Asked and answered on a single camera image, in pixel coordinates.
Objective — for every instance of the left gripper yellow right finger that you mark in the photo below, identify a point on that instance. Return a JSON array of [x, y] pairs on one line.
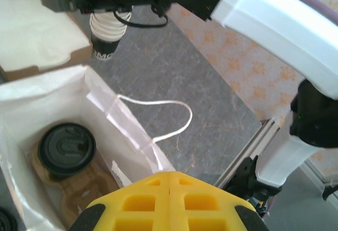
[[206, 204]]

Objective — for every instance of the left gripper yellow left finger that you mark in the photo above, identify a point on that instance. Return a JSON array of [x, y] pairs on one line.
[[137, 204]]

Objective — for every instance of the brown pulp cup carrier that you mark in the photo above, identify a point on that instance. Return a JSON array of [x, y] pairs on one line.
[[79, 191]]

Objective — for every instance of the dark green coffee cup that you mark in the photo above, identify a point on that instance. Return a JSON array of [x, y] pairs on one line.
[[68, 176]]

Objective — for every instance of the black plastic cup lid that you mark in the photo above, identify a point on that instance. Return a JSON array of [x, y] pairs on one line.
[[66, 146]]

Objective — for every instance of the red and white paper bag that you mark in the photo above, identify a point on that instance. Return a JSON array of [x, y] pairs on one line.
[[26, 104]]

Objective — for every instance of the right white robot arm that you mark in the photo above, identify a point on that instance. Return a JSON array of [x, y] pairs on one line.
[[264, 17]]

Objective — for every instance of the white paper cup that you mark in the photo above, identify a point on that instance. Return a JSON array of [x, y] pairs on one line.
[[105, 25], [105, 32], [100, 18]]

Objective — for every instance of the stack of paper cups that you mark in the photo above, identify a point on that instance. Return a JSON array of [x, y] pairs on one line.
[[104, 48]]

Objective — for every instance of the white napkin stack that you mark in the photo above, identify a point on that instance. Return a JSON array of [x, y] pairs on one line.
[[34, 30]]

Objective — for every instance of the black cup lid stack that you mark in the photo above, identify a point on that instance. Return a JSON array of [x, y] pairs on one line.
[[6, 220]]

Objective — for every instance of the brown cardboard napkin box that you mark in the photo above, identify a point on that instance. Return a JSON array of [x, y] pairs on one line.
[[39, 71]]

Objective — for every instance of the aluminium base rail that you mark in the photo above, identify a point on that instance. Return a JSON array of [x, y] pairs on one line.
[[253, 146]]

